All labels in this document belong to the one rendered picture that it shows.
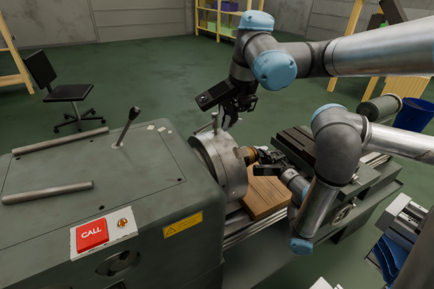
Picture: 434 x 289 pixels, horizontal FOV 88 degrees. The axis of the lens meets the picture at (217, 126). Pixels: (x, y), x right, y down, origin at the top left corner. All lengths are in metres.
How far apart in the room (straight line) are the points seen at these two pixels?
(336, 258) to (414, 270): 1.92
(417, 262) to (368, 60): 0.28
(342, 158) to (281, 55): 0.33
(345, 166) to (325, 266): 1.51
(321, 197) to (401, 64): 0.45
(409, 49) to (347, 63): 0.10
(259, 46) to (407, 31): 0.23
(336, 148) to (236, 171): 0.35
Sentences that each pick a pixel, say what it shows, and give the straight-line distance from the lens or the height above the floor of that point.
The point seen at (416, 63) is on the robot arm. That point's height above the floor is 1.66.
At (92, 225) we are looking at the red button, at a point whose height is 1.27.
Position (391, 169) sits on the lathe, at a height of 0.68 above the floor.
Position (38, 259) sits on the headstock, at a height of 1.26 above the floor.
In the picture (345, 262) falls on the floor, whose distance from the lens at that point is 2.19.
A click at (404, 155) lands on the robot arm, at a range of 0.85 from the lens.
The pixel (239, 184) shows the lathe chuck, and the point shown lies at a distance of 0.85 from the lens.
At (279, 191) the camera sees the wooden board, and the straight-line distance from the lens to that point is 1.18.
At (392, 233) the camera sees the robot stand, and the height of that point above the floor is 1.05.
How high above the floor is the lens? 1.74
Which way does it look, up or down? 33 degrees down
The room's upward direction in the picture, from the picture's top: 2 degrees clockwise
